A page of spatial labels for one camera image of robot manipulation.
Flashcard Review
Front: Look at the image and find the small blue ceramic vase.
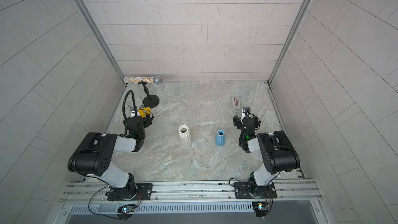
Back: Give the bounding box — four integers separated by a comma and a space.
215, 130, 226, 146

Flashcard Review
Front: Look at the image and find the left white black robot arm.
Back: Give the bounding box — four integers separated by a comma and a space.
67, 108, 154, 201

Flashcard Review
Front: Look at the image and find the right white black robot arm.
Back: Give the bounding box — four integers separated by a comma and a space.
233, 107, 300, 198

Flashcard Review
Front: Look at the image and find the black round base stand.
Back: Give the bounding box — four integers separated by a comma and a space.
138, 82, 160, 108

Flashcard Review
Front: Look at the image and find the white plastic toy figure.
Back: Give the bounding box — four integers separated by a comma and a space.
126, 97, 143, 108

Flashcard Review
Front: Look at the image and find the tape dispenser with red roll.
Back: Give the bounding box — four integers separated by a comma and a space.
232, 96, 241, 113

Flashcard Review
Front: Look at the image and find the white ribbed ceramic vase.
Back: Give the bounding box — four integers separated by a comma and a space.
178, 124, 192, 148

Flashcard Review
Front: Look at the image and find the silver glitter ball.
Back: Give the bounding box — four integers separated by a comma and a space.
153, 76, 163, 85

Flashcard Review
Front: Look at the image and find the glittery silver strip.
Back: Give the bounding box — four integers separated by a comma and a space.
123, 77, 154, 84

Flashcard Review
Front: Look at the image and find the right small circuit board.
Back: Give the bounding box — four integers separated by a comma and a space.
252, 202, 269, 218

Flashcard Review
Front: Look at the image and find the small circuit board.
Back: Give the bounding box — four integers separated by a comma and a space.
117, 204, 136, 214
252, 202, 269, 218

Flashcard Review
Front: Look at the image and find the left small circuit board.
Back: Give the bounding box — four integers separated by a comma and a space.
117, 204, 136, 214

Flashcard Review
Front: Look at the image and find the yellow plastic triangular frame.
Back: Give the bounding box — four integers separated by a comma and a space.
137, 107, 153, 120

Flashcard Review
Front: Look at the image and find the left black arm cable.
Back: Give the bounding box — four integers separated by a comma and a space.
122, 90, 138, 131

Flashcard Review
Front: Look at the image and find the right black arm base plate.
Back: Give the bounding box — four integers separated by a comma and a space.
233, 181, 277, 199

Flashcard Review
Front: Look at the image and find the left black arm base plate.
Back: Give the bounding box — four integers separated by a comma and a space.
105, 183, 153, 201

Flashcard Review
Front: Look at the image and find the aluminium mounting rail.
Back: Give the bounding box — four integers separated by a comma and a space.
56, 179, 322, 204

